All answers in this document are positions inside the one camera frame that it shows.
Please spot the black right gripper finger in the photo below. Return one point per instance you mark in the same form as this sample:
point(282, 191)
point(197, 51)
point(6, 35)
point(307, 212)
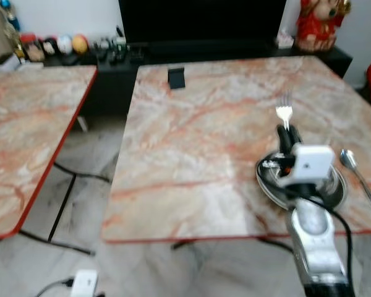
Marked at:
point(281, 135)
point(292, 135)

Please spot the silver metal fork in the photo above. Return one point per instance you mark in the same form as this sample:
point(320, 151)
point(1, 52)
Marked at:
point(284, 111)

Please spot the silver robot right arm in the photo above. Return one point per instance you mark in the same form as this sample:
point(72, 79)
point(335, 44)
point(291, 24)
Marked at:
point(315, 241)

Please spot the round steel plate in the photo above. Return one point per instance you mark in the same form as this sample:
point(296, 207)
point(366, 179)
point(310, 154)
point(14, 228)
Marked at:
point(334, 189)

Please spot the silver metal spoon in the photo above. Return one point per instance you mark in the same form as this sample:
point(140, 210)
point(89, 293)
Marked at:
point(353, 168)

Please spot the red gold figurine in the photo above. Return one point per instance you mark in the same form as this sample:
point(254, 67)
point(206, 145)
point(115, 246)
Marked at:
point(318, 25)

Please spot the small black stand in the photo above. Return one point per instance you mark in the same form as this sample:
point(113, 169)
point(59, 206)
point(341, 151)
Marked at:
point(177, 78)

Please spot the black television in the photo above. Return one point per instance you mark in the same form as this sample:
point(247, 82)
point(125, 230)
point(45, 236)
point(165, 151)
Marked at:
point(201, 21)

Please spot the orange decorative egg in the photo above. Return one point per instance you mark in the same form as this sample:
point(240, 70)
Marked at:
point(80, 44)

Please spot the white decorative egg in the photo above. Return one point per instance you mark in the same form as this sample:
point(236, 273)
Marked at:
point(65, 44)

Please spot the small dark doll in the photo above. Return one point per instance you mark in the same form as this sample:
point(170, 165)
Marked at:
point(49, 47)

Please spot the red lidded jar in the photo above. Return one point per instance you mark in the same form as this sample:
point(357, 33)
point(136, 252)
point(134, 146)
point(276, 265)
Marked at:
point(28, 48)

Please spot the blue figurine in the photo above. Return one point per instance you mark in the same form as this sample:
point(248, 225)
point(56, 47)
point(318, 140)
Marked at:
point(8, 12)

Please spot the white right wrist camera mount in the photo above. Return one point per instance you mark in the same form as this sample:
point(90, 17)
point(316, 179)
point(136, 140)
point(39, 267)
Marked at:
point(308, 164)

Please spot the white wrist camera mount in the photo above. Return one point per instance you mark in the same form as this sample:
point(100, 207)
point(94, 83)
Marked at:
point(308, 164)
point(84, 284)

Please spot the black table base frame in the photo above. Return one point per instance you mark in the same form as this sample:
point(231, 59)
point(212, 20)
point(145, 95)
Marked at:
point(65, 207)

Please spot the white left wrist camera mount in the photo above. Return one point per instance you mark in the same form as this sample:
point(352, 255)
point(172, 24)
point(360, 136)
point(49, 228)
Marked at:
point(84, 284)

